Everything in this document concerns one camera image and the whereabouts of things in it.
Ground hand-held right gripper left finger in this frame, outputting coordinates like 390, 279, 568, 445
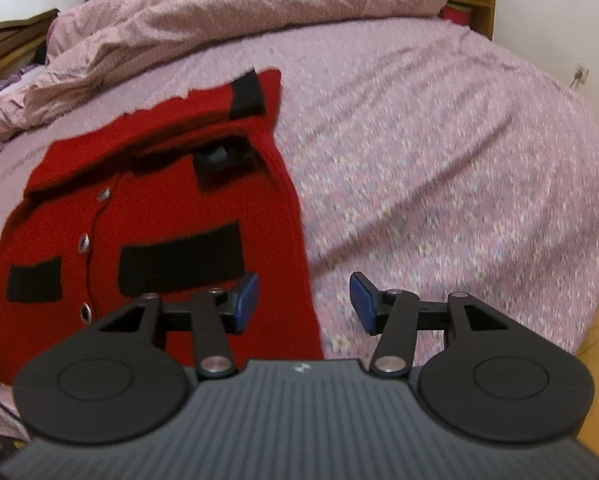
94, 272, 261, 379

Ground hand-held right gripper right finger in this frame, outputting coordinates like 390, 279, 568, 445
348, 271, 513, 379

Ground red knit cardigan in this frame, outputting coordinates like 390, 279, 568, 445
0, 67, 326, 386

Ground pink floral bed sheet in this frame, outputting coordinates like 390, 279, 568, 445
0, 15, 599, 442

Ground purple ruffled pillow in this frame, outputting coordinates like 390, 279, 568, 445
0, 67, 48, 109

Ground carved wooden headboard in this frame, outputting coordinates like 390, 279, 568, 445
0, 8, 61, 97

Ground pink floral duvet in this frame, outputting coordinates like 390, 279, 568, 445
0, 0, 452, 143

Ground red box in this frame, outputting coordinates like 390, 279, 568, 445
439, 2, 473, 27

